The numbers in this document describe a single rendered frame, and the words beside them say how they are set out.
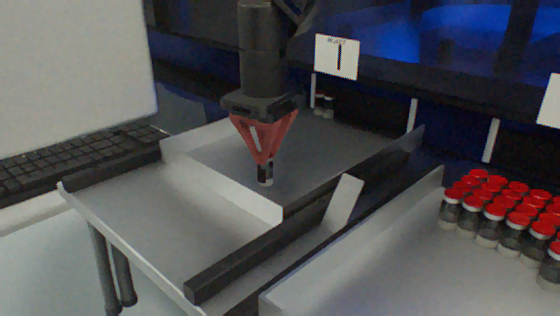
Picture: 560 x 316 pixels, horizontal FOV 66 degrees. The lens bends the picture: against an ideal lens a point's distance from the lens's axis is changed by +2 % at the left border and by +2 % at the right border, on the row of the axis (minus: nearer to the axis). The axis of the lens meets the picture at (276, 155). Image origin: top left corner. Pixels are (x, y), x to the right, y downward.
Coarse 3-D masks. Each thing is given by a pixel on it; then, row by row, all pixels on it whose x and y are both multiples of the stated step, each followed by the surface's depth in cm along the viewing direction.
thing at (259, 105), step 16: (240, 64) 51; (256, 64) 49; (272, 64) 49; (256, 80) 50; (272, 80) 50; (224, 96) 51; (240, 96) 51; (256, 96) 50; (272, 96) 51; (288, 96) 52; (256, 112) 49
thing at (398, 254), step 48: (432, 192) 57; (336, 240) 43; (384, 240) 48; (432, 240) 48; (288, 288) 39; (336, 288) 42; (384, 288) 42; (432, 288) 42; (480, 288) 42; (528, 288) 42
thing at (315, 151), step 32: (224, 128) 73; (320, 128) 77; (352, 128) 77; (416, 128) 69; (192, 160) 59; (224, 160) 66; (288, 160) 66; (320, 160) 66; (352, 160) 66; (224, 192) 56; (256, 192) 51; (288, 192) 57; (320, 192) 53
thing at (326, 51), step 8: (320, 40) 69; (328, 40) 68; (336, 40) 67; (344, 40) 66; (352, 40) 65; (320, 48) 70; (328, 48) 69; (336, 48) 67; (344, 48) 66; (352, 48) 65; (320, 56) 70; (328, 56) 69; (336, 56) 68; (344, 56) 67; (352, 56) 66; (320, 64) 71; (328, 64) 70; (336, 64) 68; (344, 64) 67; (352, 64) 66; (328, 72) 70; (336, 72) 69; (344, 72) 68; (352, 72) 67
